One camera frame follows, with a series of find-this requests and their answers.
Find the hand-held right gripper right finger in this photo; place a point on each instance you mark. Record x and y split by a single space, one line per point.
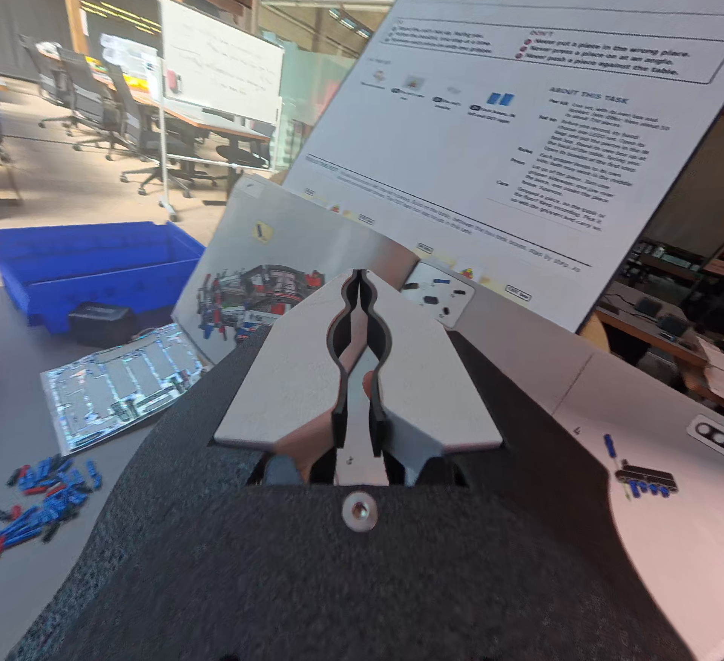
441 389

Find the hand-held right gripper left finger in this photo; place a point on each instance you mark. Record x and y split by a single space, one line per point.
277 384

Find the pile of blue pins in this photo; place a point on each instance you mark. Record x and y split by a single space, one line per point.
51 494

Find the open instruction booklet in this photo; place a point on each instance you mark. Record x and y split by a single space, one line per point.
294 231

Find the wooden side table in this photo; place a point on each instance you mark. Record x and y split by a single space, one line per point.
594 336

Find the sticker sheet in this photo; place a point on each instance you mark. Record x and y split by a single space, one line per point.
113 389

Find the small black box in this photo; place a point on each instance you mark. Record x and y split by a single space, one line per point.
102 324

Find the blue plastic crate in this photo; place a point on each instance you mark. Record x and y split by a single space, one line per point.
113 254

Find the cluttered wooden workbench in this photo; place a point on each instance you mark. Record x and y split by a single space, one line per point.
650 327

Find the white printed instruction board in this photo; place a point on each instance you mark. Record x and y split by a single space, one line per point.
452 163

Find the long wooden table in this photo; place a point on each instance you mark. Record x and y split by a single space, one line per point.
226 127

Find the white rolling whiteboard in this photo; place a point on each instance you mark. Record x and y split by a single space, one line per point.
220 62

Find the group of black office chairs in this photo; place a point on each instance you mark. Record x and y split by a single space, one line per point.
90 101

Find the colourful display screen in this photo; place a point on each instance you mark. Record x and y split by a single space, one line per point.
130 62

